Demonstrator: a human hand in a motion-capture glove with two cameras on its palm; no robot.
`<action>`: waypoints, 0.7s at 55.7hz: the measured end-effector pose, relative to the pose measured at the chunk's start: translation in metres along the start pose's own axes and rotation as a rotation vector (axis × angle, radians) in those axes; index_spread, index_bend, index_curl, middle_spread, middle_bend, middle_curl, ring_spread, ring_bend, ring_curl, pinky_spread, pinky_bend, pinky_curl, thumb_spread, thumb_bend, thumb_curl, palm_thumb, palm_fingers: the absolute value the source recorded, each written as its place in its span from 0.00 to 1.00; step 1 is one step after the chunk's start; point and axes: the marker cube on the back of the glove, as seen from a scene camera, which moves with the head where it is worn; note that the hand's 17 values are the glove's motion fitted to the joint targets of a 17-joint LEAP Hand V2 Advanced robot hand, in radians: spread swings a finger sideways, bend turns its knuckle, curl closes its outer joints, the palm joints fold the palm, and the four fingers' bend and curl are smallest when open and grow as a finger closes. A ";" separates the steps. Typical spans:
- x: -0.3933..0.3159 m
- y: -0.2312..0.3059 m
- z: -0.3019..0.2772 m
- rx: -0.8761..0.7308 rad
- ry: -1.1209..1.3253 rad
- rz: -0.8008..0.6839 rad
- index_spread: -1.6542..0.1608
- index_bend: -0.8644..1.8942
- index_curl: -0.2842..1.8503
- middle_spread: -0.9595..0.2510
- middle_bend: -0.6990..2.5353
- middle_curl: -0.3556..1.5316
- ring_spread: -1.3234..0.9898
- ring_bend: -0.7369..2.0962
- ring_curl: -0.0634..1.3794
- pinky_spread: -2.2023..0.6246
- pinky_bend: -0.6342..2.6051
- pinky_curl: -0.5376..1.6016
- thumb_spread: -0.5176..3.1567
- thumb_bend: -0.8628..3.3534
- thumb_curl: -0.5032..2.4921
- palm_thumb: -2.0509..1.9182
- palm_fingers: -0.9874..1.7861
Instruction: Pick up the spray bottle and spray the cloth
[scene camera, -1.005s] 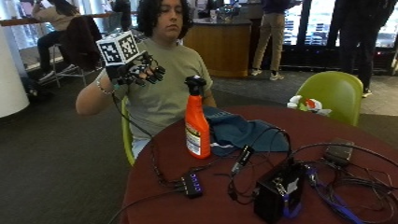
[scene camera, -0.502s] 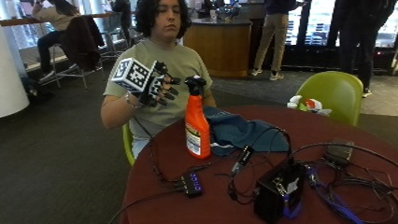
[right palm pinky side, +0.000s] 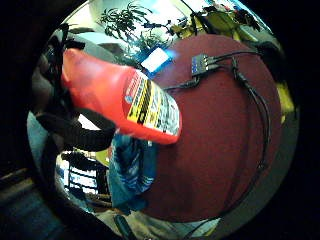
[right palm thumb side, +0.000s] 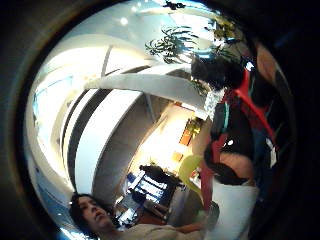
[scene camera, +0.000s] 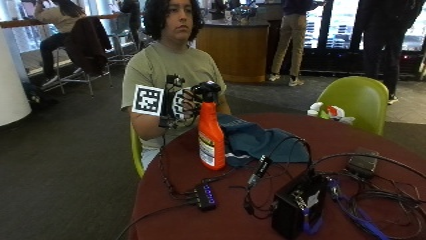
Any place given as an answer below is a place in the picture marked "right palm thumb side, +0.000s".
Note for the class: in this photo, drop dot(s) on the black red white soft toy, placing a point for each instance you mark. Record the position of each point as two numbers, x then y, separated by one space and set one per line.
233 206

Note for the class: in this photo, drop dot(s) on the yellow-green chair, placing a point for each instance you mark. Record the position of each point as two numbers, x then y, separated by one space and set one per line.
189 170

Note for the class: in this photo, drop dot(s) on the small green potted plant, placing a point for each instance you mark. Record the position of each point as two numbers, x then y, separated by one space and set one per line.
226 30

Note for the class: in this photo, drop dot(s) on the large green potted plant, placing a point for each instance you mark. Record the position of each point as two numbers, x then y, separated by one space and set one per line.
173 45

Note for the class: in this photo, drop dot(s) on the black ceiling fixture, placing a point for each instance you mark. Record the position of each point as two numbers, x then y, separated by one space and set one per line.
174 5

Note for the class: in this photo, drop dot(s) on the round ceiling lamp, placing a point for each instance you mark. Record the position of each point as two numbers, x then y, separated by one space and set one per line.
124 21

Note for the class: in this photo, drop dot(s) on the person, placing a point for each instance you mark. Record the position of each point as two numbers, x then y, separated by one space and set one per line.
96 215

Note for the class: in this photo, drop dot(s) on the orange wall picture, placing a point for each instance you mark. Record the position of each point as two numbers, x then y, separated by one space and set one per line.
186 136

